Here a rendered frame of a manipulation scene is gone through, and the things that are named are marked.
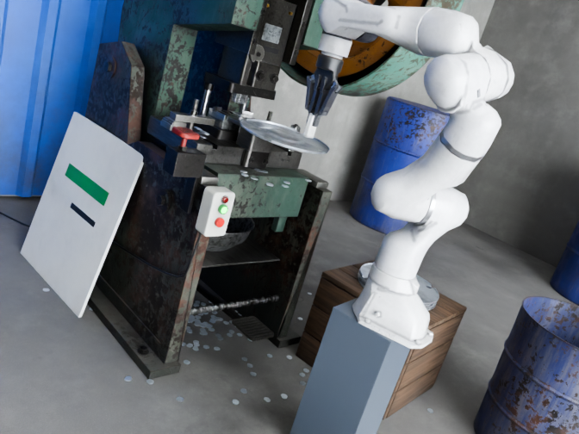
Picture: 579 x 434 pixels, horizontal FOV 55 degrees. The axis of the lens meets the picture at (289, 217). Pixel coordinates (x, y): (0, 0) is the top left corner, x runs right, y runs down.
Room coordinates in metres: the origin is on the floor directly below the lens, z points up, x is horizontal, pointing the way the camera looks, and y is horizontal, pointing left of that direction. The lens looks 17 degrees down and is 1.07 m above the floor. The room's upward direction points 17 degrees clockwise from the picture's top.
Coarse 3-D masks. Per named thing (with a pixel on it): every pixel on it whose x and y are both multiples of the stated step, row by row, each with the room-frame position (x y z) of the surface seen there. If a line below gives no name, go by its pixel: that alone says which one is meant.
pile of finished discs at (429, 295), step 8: (368, 264) 1.94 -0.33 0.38; (360, 272) 1.83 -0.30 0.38; (368, 272) 1.86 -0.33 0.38; (360, 280) 1.81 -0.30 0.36; (424, 280) 1.94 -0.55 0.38; (424, 288) 1.87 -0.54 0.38; (432, 288) 1.89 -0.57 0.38; (424, 296) 1.79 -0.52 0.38; (432, 296) 1.81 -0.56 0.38; (424, 304) 1.74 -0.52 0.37; (432, 304) 1.76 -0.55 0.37
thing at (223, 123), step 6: (210, 108) 1.86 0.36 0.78; (210, 114) 1.85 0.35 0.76; (216, 114) 1.83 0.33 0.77; (222, 114) 1.81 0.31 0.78; (228, 114) 1.85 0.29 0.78; (234, 114) 1.90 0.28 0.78; (240, 114) 1.92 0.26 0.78; (216, 120) 1.82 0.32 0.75; (222, 120) 1.80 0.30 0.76; (222, 126) 1.80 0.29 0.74; (228, 126) 1.82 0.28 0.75; (234, 126) 1.84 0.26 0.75
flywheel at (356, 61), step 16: (368, 0) 2.08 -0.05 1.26; (384, 0) 2.21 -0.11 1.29; (400, 0) 1.99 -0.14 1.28; (416, 0) 1.90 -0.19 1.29; (352, 48) 2.08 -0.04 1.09; (368, 48) 1.99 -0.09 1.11; (384, 48) 1.95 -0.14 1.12; (304, 64) 2.18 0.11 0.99; (352, 64) 2.02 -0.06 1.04; (368, 64) 1.98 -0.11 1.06; (352, 80) 2.11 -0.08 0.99
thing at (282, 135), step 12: (252, 120) 1.80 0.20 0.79; (252, 132) 1.60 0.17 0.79; (264, 132) 1.68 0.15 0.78; (276, 132) 1.71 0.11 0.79; (288, 132) 1.77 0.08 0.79; (276, 144) 1.58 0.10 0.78; (288, 144) 1.63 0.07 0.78; (300, 144) 1.68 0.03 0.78; (312, 144) 1.74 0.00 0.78; (324, 144) 1.79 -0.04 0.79
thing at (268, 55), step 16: (272, 0) 1.81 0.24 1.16; (272, 16) 1.82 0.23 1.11; (288, 16) 1.87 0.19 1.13; (272, 32) 1.83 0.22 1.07; (288, 32) 1.88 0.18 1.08; (224, 48) 1.86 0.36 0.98; (256, 48) 1.78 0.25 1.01; (272, 48) 1.84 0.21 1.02; (224, 64) 1.85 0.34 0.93; (240, 64) 1.79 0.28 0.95; (256, 64) 1.78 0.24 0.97; (272, 64) 1.86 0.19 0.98; (240, 80) 1.78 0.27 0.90; (256, 80) 1.78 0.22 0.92; (272, 80) 1.82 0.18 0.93
